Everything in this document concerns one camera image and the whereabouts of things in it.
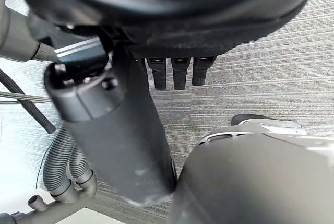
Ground black corrugated hose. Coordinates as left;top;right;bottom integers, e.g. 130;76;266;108
0;68;57;134

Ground grey pipe with nozzle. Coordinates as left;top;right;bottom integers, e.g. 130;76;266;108
0;194;88;224

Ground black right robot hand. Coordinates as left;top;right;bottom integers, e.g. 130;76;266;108
15;0;316;207

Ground grey forked pipe fitting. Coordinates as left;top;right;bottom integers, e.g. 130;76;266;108
49;170;98;202

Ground grey plastic drain pipe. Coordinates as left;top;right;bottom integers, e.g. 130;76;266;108
0;0;58;63

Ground thin metal rod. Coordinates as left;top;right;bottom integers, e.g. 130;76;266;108
0;91;52;103

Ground silver robot leg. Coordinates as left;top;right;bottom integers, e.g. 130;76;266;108
166;126;334;224

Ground grey corrugated hose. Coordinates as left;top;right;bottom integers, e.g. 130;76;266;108
68;144;92;184
42;126;71;196

